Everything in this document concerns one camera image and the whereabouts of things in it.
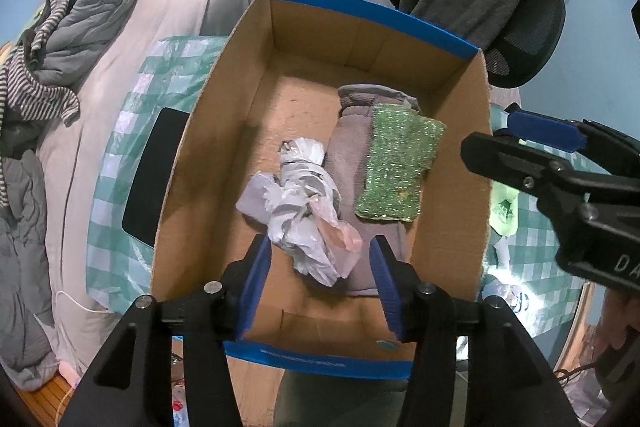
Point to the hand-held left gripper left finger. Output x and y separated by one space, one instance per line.
252 287

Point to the white plastic bag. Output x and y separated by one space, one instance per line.
300 187

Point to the grey-brown fleece cloth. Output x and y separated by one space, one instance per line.
350 147

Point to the person's olive green pants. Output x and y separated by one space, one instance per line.
340 402

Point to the green checked tablecloth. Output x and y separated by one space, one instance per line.
115 207

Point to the black phone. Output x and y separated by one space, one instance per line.
152 177

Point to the black office chair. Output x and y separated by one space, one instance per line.
530 32

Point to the light green cloth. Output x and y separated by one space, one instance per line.
502 212

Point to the green glitter scouring cloth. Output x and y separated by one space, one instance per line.
400 162

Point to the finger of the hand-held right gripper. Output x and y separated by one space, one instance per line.
500 157
545 129

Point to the grey striped garment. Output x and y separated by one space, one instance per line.
30 77

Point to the person's right hand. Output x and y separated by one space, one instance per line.
620 322

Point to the blue cardboard box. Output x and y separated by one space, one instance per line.
300 57

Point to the bed with grey sheet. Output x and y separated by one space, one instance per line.
150 7

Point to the pink plastic bag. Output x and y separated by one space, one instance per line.
335 229

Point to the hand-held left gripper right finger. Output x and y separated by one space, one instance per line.
387 287

